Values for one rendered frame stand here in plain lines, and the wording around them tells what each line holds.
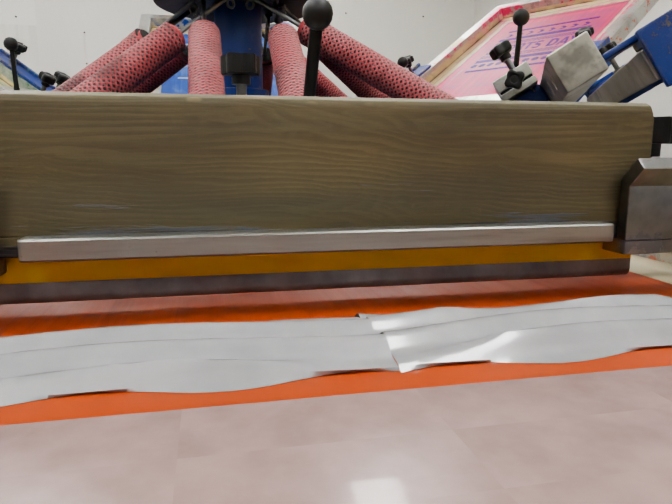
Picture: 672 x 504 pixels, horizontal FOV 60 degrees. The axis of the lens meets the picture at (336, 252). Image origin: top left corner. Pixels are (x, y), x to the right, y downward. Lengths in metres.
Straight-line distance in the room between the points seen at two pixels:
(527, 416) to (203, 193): 0.18
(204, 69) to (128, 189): 0.58
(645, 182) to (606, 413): 0.19
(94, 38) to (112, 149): 4.26
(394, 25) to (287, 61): 3.87
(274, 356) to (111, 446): 0.07
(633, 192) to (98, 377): 0.28
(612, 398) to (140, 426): 0.14
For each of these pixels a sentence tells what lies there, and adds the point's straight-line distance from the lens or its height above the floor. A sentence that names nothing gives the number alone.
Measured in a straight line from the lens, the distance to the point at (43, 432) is 0.19.
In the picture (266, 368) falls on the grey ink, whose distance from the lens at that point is 0.21.
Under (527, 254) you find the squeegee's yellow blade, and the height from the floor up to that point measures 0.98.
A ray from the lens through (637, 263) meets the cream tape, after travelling 0.47.
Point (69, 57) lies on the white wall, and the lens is 4.56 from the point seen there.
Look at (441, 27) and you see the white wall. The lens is 4.87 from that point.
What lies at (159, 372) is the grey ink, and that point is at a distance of 0.21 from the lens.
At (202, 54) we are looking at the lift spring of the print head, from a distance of 0.89.
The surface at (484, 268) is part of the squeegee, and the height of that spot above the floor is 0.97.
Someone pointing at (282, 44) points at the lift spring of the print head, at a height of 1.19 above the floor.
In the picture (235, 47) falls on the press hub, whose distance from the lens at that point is 1.12.
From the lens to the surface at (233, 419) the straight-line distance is 0.18.
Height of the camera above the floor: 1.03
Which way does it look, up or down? 10 degrees down
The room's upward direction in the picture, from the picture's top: straight up
